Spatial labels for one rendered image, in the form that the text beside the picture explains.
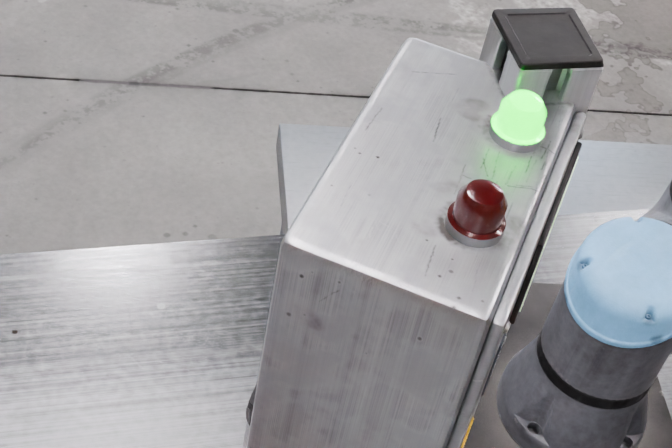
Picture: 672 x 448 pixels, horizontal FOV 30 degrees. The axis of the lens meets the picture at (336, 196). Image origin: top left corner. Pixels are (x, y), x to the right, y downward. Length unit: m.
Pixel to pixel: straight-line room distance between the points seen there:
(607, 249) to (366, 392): 0.61
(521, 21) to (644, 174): 1.03
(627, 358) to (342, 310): 0.65
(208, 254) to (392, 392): 0.85
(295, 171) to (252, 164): 1.23
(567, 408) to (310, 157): 0.49
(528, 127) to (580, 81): 0.05
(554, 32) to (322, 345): 0.20
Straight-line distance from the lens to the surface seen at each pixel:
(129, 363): 1.30
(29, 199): 2.63
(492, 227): 0.54
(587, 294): 1.14
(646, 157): 1.68
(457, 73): 0.63
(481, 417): 1.28
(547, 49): 0.62
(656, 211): 1.25
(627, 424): 1.26
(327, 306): 0.54
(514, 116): 0.58
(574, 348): 1.18
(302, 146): 1.55
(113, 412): 1.26
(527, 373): 1.25
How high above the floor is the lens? 1.85
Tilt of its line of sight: 43 degrees down
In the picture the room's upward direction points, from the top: 12 degrees clockwise
